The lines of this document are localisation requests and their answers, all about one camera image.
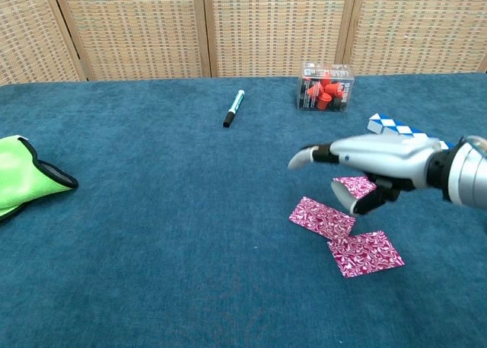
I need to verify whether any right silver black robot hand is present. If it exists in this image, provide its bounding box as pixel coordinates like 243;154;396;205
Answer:
288;133;450;217

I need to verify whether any pink patterned playing card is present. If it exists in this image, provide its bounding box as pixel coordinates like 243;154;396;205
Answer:
328;229;406;279
288;196;357;237
333;175;377;199

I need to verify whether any blue white snake puzzle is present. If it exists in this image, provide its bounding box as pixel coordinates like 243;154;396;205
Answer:
367;113;454;151

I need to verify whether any clear box of red pieces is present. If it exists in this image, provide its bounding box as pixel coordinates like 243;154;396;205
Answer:
296;61;357;113

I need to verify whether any woven rattan screen panel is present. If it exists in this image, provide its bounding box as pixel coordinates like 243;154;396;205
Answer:
0;0;88;86
342;0;487;77
50;0;212;81
192;0;359;78

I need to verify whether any green white marker pen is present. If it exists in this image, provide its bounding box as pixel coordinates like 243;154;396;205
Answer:
222;90;245;129

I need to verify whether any dark teal table mat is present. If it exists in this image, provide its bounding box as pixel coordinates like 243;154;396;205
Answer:
0;72;487;348

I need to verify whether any green microfiber cloth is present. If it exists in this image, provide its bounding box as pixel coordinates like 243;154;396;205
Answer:
0;134;79;222

